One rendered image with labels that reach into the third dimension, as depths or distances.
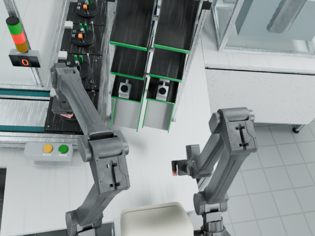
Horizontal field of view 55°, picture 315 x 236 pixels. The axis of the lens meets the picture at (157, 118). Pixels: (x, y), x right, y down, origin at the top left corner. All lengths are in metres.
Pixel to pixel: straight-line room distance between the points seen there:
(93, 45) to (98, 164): 1.22
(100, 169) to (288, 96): 1.96
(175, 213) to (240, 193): 1.64
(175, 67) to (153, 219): 0.60
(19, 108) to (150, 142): 0.69
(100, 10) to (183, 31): 1.04
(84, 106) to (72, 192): 0.73
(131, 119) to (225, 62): 0.83
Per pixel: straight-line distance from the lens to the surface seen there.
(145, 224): 0.93
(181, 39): 1.11
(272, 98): 2.45
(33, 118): 1.65
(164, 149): 1.59
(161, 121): 1.48
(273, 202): 2.66
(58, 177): 1.54
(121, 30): 1.10
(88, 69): 1.70
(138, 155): 1.56
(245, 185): 2.61
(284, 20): 2.00
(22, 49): 1.44
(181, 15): 1.14
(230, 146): 0.80
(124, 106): 1.46
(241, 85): 2.24
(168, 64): 1.22
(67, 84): 0.95
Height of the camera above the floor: 2.28
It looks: 58 degrees down
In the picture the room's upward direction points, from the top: 12 degrees clockwise
